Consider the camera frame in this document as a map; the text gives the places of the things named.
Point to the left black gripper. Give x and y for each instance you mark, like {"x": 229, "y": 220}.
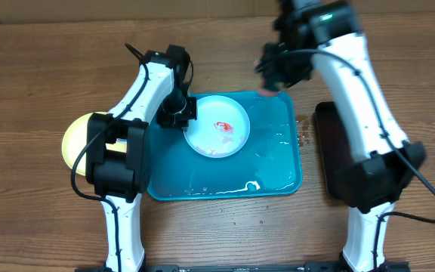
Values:
{"x": 165, "y": 119}

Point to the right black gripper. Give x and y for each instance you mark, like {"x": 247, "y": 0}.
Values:
{"x": 269, "y": 81}

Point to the pink and black sponge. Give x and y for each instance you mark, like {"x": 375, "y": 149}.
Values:
{"x": 267, "y": 93}

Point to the light blue plate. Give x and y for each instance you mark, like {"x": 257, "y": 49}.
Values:
{"x": 221, "y": 129}

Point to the yellow plate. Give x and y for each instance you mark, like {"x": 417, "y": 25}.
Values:
{"x": 74, "y": 140}

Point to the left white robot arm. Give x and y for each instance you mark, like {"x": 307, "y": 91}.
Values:
{"x": 120, "y": 179}

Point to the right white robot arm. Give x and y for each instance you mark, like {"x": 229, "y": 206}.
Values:
{"x": 328, "y": 39}

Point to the teal plastic tray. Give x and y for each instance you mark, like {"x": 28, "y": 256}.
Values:
{"x": 267, "y": 164}

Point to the black rectangular tray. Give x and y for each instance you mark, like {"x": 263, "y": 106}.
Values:
{"x": 333, "y": 145}

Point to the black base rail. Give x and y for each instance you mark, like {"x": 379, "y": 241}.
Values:
{"x": 310, "y": 266}

